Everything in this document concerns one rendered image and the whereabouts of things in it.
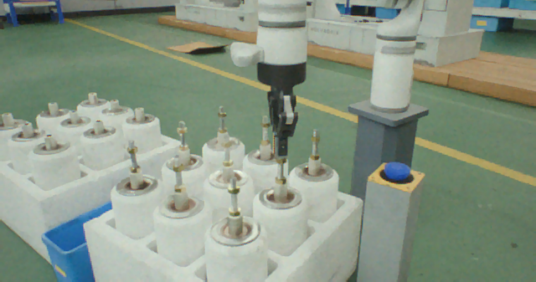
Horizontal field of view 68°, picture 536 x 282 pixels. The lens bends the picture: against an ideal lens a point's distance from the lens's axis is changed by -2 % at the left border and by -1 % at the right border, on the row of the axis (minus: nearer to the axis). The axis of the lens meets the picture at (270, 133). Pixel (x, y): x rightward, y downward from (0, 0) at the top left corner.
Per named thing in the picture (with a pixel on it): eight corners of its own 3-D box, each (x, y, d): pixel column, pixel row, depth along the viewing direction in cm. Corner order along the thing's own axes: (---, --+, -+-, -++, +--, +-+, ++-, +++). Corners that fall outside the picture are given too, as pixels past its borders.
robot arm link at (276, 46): (229, 55, 64) (228, 15, 61) (298, 53, 66) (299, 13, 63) (235, 68, 55) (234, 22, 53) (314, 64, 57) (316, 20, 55)
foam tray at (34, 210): (114, 162, 140) (106, 114, 133) (188, 198, 117) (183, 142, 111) (-10, 210, 111) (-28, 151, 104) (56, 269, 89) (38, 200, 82)
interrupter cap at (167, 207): (151, 217, 64) (151, 214, 64) (168, 194, 71) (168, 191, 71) (196, 222, 63) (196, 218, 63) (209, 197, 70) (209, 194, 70)
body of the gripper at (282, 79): (313, 59, 57) (311, 121, 61) (299, 49, 65) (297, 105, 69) (261, 62, 56) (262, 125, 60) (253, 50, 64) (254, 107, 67)
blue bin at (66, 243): (161, 218, 108) (156, 179, 103) (188, 233, 102) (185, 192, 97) (49, 280, 86) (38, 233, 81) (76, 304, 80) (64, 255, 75)
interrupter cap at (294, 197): (309, 194, 71) (309, 191, 71) (291, 215, 65) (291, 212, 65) (270, 185, 75) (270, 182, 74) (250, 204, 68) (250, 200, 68)
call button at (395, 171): (388, 170, 66) (389, 159, 66) (412, 176, 64) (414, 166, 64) (379, 180, 63) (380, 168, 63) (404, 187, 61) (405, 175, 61)
